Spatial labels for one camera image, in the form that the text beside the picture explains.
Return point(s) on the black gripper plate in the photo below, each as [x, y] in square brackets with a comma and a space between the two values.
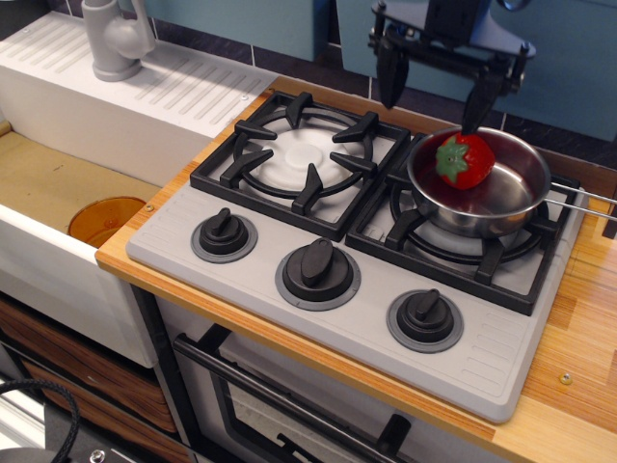
[458, 37]

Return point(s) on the red plastic toy strawberry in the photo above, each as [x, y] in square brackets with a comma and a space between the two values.
[464, 161]

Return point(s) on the black right stove knob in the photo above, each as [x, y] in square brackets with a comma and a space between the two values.
[425, 321]

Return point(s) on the black middle stove knob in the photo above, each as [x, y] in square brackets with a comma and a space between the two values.
[318, 277]

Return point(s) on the black burner grate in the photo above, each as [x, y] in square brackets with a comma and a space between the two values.
[520, 271]
[296, 165]

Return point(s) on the black left stove knob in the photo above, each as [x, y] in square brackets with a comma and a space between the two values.
[224, 237]

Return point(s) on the grey toy stove top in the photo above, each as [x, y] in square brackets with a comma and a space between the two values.
[483, 373]

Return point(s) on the wooden drawer fronts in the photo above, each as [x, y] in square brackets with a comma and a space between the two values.
[118, 397]

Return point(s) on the black left burner grate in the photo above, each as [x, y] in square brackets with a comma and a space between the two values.
[296, 165]

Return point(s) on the stainless steel saucepan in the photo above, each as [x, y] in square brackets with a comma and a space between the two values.
[503, 203]

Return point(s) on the white toy sink unit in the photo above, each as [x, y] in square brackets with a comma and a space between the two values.
[69, 139]

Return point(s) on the black right burner grate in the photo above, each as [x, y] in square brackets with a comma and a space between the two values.
[520, 271]

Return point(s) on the grey toy faucet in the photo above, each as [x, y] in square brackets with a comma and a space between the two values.
[118, 44]

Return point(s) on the oven door with black handle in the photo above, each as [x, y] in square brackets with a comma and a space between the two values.
[269, 408]

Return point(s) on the black stove knob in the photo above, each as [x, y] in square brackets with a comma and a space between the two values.
[318, 277]
[224, 237]
[425, 321]

